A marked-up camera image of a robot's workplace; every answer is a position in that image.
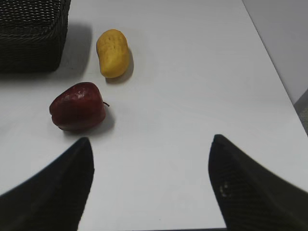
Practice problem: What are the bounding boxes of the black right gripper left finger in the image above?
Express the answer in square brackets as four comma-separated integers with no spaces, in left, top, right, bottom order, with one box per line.
[0,137,94,231]

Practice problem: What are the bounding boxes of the yellow orange mango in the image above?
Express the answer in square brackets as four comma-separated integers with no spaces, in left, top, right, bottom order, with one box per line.
[96,29,130,78]

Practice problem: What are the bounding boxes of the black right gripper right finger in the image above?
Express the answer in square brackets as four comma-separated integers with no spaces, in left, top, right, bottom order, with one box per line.
[208,134,308,231]

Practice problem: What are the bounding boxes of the dark red apple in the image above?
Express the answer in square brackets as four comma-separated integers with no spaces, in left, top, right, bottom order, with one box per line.
[49,82,110,132]

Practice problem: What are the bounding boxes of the black woven basket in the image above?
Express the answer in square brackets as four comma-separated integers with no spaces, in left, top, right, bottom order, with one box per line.
[0,0,71,73]

